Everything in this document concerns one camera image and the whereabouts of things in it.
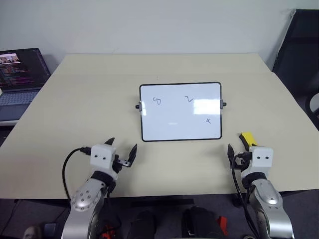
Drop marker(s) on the open grey laptop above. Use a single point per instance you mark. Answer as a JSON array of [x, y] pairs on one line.
[[17, 74]]

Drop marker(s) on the grey shoe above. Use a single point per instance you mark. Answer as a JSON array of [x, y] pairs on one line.
[[33, 232]]

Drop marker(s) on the white framed tabletop whiteboard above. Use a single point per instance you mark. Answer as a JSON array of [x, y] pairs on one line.
[[174, 117]]

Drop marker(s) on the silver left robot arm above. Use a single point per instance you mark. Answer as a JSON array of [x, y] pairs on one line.
[[83, 196]]

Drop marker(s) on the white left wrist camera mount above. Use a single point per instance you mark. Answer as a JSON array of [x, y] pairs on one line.
[[102, 159]]

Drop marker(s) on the dark rounded shape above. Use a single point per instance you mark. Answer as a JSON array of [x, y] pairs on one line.
[[200, 222]]

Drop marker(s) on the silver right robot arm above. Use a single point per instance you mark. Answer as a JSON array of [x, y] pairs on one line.
[[270, 204]]

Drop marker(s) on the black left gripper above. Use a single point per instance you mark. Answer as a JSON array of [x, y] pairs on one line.
[[117, 164]]

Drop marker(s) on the white chair base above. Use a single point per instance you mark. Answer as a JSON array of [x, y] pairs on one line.
[[312, 103]]

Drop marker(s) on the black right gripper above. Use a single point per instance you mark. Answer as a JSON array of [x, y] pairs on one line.
[[243, 160]]

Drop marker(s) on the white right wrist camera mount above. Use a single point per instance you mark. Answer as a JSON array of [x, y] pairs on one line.
[[260, 160]]

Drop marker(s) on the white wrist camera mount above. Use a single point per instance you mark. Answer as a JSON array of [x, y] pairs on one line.
[[102, 159], [260, 160]]

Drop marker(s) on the yellow and black eraser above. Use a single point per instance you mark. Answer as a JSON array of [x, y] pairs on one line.
[[248, 137]]

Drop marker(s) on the black table frame bar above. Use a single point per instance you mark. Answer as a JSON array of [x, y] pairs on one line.
[[162, 202]]

